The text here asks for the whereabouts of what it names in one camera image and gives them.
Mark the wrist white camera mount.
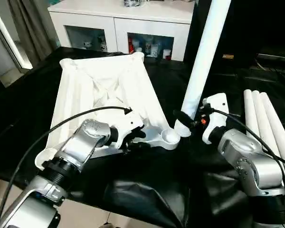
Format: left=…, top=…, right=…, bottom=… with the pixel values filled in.
left=201, top=93, right=228, bottom=145
left=96, top=108, right=144, bottom=150

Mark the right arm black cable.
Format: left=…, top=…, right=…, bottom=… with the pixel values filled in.
left=204, top=106, right=285, bottom=198

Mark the white plastic table top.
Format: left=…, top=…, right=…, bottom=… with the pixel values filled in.
left=35, top=51, right=181, bottom=171

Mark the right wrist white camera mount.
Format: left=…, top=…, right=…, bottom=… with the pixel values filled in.
left=201, top=93, right=228, bottom=145

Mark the black backdrop cloth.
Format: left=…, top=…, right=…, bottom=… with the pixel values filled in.
left=184, top=0, right=285, bottom=69

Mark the white plastic table leg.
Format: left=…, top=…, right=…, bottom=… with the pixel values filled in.
left=243, top=89, right=264, bottom=138
left=251, top=90, right=285, bottom=164
left=173, top=0, right=231, bottom=139
left=258, top=92, right=285, bottom=171

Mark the white glass-door cabinet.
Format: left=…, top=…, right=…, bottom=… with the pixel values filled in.
left=47, top=0, right=197, bottom=62

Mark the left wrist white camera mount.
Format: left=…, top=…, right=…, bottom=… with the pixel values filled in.
left=96, top=108, right=144, bottom=150

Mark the black shiny mat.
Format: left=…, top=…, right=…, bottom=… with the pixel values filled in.
left=0, top=46, right=285, bottom=228

